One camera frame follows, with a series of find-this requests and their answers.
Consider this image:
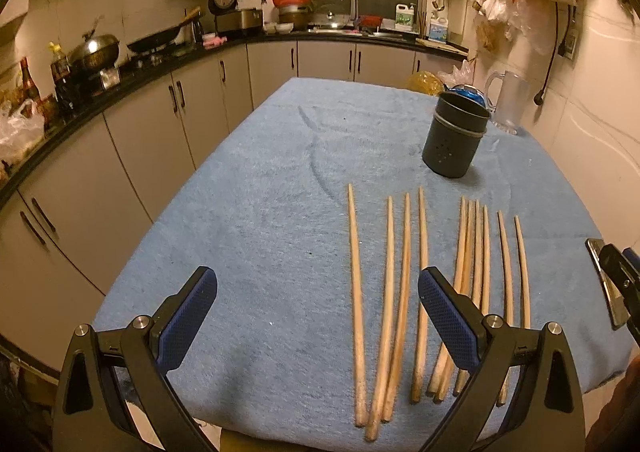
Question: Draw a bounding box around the wooden chopstick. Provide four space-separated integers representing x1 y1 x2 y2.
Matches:
410 186 428 404
426 196 468 403
452 199 485 398
364 196 395 442
435 199 475 402
382 192 411 423
497 211 514 325
514 216 532 329
482 205 490 314
347 183 368 428

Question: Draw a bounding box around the clear glass mug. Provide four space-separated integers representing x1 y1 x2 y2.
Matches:
485 70 529 135

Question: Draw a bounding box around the dark grey utensil holder cup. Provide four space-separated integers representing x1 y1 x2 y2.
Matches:
422 91 490 179

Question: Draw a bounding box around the blue plastic bag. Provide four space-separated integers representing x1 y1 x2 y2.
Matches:
449 84 487 108

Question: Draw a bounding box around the yellow plastic bag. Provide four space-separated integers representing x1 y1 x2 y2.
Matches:
407 70 445 96

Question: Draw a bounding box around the wooden cutting board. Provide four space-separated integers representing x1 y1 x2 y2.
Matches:
416 38 469 57

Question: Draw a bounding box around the blue label bottle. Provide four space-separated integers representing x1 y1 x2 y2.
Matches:
427 17 448 43

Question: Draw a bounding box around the blue towel table cover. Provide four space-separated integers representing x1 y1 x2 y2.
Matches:
94 79 634 451

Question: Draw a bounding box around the dark sauce bottle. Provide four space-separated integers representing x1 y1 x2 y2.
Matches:
20 57 41 103

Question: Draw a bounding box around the white detergent jug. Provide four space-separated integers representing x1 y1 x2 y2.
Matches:
395 3 416 32

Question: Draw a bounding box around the steel pot with lid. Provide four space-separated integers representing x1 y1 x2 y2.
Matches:
67 15 119 74

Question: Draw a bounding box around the red bowl in sink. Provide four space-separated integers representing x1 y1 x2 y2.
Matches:
358 15 383 29

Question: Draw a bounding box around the chrome sink faucet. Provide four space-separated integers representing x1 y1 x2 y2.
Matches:
341 0 360 27

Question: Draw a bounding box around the black wok pan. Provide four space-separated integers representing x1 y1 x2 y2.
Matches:
127 8 202 55

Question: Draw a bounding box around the glass pot lid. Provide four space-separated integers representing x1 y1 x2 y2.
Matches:
309 4 352 29

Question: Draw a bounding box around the pink cloth on counter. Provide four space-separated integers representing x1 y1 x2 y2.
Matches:
202 34 227 50

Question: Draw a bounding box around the black rice cooker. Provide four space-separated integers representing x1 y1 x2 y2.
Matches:
207 0 262 37

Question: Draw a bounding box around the black power cable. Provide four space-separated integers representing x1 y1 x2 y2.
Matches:
532 1 561 107

